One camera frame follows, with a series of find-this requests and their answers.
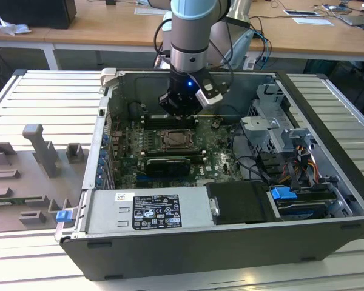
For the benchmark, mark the black RAM slot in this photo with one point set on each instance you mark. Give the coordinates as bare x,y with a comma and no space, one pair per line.
176,155
151,123
151,118
176,152
151,126
176,158
176,149

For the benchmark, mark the black round board component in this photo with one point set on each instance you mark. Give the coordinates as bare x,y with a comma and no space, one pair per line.
135,107

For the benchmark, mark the green motherboard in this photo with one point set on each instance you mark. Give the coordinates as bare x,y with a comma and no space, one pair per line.
218,163

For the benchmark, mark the grey case release latch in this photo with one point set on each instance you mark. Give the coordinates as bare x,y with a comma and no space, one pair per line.
109,77

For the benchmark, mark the white power adapter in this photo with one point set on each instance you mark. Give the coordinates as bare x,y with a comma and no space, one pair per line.
250,64

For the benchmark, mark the pale blue teach pendant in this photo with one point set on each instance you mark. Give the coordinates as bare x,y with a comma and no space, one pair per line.
242,45

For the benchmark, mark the silver metal disk bay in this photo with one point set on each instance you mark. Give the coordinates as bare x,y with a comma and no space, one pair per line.
261,133

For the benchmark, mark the blue board connector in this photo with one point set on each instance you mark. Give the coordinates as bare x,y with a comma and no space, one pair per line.
142,179

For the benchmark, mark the wooden desk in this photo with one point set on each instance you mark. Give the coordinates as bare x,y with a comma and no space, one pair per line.
109,27

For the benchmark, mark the black plastic air shroud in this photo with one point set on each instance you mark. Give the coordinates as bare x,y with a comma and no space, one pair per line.
239,203

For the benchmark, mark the small black desk object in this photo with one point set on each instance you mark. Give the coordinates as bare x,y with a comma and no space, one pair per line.
110,2

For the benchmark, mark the silver power supply unit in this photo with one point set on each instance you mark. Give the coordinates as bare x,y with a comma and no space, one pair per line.
109,212

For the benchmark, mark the hard disk in blue carrier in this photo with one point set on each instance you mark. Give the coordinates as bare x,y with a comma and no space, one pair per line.
282,192

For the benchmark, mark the white framed tablet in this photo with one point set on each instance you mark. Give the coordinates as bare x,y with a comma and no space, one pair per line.
300,12

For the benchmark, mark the white paper sheet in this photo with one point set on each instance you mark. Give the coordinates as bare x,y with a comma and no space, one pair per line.
312,21

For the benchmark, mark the black grey PC case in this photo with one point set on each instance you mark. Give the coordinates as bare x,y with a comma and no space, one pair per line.
200,257

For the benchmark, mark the blue plastic case latch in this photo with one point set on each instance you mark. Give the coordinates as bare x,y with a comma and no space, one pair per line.
63,216

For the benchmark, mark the black box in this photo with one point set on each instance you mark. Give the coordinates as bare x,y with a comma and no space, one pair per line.
33,12

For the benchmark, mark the brown parts rack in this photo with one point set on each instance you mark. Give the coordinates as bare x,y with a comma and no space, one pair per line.
18,169

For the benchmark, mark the crumpled white paper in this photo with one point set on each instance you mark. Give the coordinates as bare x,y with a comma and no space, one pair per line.
15,27

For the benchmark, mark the green RAM stick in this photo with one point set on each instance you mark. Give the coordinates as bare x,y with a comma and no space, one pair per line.
15,201

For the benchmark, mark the grey laptop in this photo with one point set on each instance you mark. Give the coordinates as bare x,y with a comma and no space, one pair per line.
358,19

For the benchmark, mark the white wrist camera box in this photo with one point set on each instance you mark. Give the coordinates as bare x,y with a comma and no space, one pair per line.
210,97

